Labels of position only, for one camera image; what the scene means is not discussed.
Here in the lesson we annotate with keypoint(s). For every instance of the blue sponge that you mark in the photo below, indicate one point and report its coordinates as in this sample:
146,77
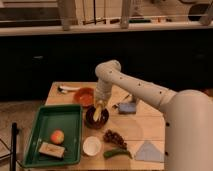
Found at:
125,108

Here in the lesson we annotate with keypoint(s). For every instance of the dark purple bowl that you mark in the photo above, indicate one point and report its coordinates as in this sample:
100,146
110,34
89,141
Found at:
100,123

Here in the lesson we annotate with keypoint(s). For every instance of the red yellow apple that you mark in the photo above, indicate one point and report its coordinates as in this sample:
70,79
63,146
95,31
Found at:
57,137

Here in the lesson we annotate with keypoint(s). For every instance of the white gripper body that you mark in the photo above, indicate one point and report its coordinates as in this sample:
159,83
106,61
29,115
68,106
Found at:
102,92

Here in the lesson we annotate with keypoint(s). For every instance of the yellow banana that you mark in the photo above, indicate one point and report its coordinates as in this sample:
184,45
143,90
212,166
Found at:
97,113

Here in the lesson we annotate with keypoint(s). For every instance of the small white bowl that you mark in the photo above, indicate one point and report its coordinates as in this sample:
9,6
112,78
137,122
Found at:
92,146

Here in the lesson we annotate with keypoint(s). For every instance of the green plastic tray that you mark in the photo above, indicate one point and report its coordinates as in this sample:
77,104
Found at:
68,119

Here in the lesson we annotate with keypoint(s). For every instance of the brown wooden block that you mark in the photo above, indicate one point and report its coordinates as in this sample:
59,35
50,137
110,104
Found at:
52,150

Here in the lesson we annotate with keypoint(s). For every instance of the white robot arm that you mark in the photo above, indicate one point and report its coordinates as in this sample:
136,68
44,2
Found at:
188,116

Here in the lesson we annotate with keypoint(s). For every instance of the grey folded cloth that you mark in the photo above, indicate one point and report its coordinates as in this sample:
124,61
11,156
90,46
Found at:
149,152

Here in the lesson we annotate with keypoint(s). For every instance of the dark grape bunch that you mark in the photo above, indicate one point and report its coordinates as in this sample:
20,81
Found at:
115,138

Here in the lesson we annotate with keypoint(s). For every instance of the green cucumber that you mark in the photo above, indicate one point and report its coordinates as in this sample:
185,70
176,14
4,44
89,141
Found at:
118,151

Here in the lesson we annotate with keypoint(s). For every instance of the orange bowl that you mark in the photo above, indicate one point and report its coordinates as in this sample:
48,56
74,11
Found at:
84,96

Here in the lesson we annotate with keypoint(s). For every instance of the white handled brush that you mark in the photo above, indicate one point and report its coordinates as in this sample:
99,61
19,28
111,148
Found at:
66,89

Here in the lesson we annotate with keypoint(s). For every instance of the black metal stand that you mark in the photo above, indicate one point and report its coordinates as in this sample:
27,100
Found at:
12,155

